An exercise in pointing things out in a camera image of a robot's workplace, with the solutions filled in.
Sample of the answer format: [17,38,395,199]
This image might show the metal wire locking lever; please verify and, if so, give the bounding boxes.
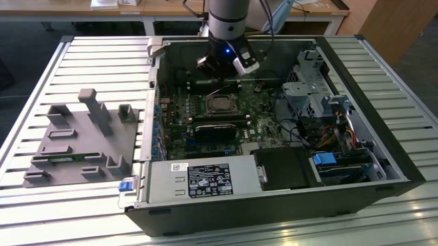
[209,86,232,96]

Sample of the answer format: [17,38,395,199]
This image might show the silver CPU with green edge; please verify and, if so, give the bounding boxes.
[213,98,234,111]

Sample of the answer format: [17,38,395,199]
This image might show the metal CPU socket cover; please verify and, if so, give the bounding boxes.
[205,94,240,115]

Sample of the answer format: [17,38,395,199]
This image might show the CPU socket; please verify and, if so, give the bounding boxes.
[204,92,242,116]

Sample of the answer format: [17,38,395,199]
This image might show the pale blue teach pendant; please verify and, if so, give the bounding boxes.
[262,0,296,33]

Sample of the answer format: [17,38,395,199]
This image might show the black graphics card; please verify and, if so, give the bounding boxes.
[194,122,237,143]

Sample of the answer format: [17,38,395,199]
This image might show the silver metal drive cage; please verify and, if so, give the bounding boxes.
[281,50,346,121]

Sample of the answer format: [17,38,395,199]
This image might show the green motherboard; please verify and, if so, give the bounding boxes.
[159,86,288,161]

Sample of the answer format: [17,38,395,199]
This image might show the silver chipset heatsink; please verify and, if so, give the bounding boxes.
[241,142,261,155]

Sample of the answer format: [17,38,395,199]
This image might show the white cardboard box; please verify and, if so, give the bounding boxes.
[91,0,119,10]

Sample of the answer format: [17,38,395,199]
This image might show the black plastic shroud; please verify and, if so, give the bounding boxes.
[252,147,325,192]

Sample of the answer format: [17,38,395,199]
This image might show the silver power supply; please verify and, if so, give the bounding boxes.
[142,156,266,206]

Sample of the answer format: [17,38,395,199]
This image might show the hard disk in blue carrier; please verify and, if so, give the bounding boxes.
[310,151,374,187]

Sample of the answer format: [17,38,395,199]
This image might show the grey parts rack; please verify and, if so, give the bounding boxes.
[21,88,142,190]

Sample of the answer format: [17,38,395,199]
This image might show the wooden desk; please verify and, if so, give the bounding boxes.
[0,0,350,36]

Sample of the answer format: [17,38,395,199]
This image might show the wooden cabinet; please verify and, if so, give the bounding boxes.
[337,0,438,68]

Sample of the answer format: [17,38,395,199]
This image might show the green RAM stick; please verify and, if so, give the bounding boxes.
[47,153,103,162]

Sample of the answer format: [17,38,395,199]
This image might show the black PC case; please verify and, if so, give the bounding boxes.
[123,35,428,238]

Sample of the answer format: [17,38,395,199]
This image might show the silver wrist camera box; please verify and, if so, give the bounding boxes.
[232,45,261,76]

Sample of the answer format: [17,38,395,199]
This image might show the grey disk bay frame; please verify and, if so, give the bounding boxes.
[326,94,391,181]

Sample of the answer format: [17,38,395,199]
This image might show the coloured power wire bundle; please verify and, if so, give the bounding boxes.
[317,110,360,151]

